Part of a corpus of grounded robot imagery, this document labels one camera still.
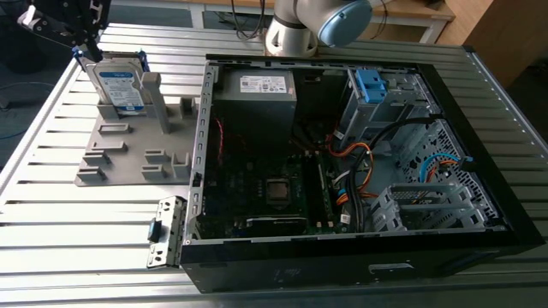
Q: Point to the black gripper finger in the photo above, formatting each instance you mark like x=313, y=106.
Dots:
x=54, y=29
x=93, y=45

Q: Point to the hard disk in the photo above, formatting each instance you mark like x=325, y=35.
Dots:
x=122, y=86

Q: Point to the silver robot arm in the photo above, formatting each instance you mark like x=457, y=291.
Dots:
x=291, y=35

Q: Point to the metal disk bay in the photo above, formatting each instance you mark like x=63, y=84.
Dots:
x=433, y=208

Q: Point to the black round bin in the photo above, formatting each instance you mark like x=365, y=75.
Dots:
x=27, y=61

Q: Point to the grey parts rack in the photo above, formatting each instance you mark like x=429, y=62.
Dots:
x=133, y=160

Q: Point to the grey power supply unit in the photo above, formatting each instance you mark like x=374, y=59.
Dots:
x=257, y=112

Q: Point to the dark green motherboard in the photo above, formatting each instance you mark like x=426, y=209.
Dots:
x=241, y=192

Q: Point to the CPU socket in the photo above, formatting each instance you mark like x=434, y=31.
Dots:
x=278, y=192

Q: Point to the blue plastic bay latch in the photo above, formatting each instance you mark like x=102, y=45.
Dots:
x=370, y=86

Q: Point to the black graphics card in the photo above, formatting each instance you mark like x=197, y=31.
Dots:
x=277, y=224

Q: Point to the green RAM stick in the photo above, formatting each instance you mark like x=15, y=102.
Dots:
x=326, y=189

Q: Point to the metal drive cage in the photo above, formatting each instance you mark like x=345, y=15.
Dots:
x=386, y=112

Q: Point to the black PC case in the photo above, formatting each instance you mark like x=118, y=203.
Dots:
x=343, y=266

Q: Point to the brown cabinet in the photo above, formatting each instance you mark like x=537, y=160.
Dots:
x=506, y=32

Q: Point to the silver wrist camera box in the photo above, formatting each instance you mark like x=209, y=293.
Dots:
x=27, y=18

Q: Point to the metal bracket with blue latch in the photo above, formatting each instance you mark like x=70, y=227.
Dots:
x=169, y=231

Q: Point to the wooden desk white frame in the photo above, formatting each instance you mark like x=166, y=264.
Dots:
x=419, y=13

